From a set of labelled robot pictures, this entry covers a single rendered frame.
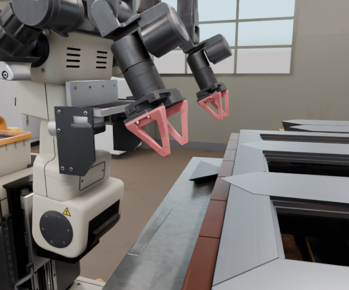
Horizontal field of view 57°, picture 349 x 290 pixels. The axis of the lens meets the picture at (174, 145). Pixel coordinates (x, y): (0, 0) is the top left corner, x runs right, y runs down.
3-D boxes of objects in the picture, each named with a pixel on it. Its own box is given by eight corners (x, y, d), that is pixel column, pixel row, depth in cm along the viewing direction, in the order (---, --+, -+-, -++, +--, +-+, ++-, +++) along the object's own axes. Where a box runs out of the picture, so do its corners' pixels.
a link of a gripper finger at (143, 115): (193, 141, 55) (170, 91, 54) (180, 151, 48) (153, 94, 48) (160, 156, 57) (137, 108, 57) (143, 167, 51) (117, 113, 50)
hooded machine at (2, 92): (54, 141, 541) (47, 45, 508) (22, 151, 476) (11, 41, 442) (14, 138, 570) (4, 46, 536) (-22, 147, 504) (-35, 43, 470)
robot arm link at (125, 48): (118, 46, 59) (101, 43, 54) (148, 26, 56) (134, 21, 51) (135, 80, 59) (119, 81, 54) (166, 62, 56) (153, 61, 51)
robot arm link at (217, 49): (184, 38, 99) (175, 35, 91) (217, 18, 95) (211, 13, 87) (201, 73, 100) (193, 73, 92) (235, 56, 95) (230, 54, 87)
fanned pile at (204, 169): (227, 164, 160) (228, 156, 159) (220, 191, 122) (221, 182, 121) (203, 162, 162) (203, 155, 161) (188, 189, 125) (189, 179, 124)
